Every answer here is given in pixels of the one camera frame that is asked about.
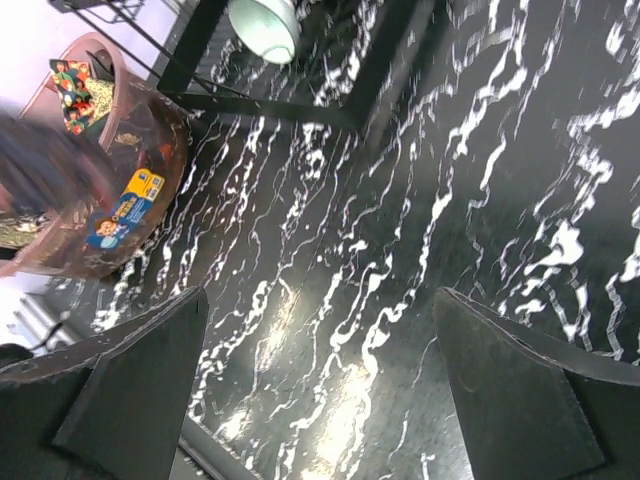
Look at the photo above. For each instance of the brown translucent plastic basin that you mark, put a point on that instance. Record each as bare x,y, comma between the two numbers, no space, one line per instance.
146,141

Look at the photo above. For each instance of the black wire dish rack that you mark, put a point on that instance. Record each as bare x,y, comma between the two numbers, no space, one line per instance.
181,84

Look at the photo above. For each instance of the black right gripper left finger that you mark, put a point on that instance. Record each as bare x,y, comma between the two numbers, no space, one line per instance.
111,406

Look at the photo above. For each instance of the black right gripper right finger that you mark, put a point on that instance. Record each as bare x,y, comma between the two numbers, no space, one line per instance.
531,406

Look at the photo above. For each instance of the pale green ceramic bowl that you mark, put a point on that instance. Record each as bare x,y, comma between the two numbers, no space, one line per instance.
268,28

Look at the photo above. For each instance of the colourful cartoon pattern tie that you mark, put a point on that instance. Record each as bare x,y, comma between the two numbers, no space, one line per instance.
69,77

